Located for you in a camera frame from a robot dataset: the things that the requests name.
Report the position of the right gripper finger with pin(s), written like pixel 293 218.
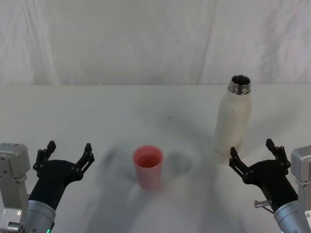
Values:
pixel 279 154
pixel 239 165

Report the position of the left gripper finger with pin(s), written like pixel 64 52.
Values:
pixel 41 159
pixel 85 161

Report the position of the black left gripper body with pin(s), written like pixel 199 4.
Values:
pixel 54 174

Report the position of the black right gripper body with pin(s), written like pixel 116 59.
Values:
pixel 272 179

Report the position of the cream vacuum bottle steel neck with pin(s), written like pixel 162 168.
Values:
pixel 233 121

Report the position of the pink plastic cup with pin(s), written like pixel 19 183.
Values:
pixel 148 177

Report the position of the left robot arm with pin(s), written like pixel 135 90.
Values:
pixel 39 217

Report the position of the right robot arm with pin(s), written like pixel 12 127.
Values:
pixel 290 216

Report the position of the white table cloth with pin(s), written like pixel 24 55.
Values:
pixel 97 116

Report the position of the white curtain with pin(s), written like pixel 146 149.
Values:
pixel 121 41

